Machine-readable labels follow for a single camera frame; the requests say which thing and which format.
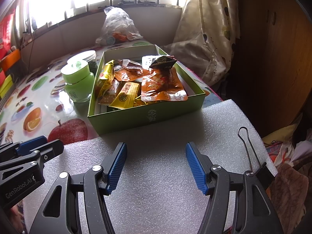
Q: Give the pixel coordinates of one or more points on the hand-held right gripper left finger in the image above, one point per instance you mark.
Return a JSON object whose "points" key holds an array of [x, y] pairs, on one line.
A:
{"points": [[117, 168]]}

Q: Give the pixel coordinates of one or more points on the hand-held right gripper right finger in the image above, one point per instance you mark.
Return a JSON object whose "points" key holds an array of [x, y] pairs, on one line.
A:
{"points": [[196, 168]]}

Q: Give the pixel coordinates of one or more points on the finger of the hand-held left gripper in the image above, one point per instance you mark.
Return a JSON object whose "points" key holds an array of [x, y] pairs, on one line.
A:
{"points": [[48, 150], [31, 144]]}

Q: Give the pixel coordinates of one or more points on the green cardboard box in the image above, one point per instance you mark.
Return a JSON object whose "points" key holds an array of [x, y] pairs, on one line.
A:
{"points": [[146, 119]]}

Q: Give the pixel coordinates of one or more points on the white and brown snack packet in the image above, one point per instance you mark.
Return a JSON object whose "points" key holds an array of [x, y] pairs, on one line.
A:
{"points": [[109, 95]]}

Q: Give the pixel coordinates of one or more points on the yellow packet with green logo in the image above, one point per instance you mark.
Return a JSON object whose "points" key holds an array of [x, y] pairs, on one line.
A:
{"points": [[126, 92]]}

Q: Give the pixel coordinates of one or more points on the large orange snack packet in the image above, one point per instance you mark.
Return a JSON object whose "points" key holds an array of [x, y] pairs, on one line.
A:
{"points": [[160, 85]]}

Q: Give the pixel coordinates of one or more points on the yellow snack packet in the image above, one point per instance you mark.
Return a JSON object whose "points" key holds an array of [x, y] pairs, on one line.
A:
{"points": [[106, 73]]}

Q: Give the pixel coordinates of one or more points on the black and red snack packet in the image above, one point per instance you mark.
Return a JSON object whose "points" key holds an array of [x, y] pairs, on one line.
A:
{"points": [[163, 62]]}

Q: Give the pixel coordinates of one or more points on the white foam sheet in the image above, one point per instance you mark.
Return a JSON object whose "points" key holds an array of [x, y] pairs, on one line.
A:
{"points": [[158, 151]]}

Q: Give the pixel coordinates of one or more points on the fruit print tablecloth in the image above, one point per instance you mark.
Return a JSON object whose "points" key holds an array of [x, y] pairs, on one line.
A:
{"points": [[43, 95]]}

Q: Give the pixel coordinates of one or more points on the lime green box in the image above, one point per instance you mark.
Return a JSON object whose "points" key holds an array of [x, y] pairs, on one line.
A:
{"points": [[6, 85]]}

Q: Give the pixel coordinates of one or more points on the black binder clip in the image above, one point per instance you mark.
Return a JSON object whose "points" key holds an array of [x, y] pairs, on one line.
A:
{"points": [[267, 175]]}

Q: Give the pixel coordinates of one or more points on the green lidded glass jar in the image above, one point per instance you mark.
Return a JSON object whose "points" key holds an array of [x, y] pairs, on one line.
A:
{"points": [[78, 78]]}

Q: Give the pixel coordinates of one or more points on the colourful blanket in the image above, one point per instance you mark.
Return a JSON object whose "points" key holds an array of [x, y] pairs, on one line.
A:
{"points": [[280, 148]]}

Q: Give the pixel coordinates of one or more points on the orange storage box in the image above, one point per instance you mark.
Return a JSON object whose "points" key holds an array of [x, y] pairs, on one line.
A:
{"points": [[11, 58]]}

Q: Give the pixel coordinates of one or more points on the brown towel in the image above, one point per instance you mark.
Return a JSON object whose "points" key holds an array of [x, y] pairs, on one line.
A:
{"points": [[287, 195]]}

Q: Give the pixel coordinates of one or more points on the clear plastic lidded container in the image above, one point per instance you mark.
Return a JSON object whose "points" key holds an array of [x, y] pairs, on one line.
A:
{"points": [[82, 54]]}

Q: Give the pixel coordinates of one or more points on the red printed bag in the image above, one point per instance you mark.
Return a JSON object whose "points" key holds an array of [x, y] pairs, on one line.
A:
{"points": [[6, 31]]}

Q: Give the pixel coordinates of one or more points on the wooden wardrobe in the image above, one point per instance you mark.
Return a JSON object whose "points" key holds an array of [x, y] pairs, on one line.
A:
{"points": [[280, 53]]}

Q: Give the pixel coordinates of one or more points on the clear plastic bag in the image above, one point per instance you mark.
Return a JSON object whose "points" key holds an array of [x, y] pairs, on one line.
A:
{"points": [[117, 22]]}

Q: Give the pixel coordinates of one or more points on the cream patterned curtain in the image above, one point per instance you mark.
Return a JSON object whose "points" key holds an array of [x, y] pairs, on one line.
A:
{"points": [[214, 17]]}

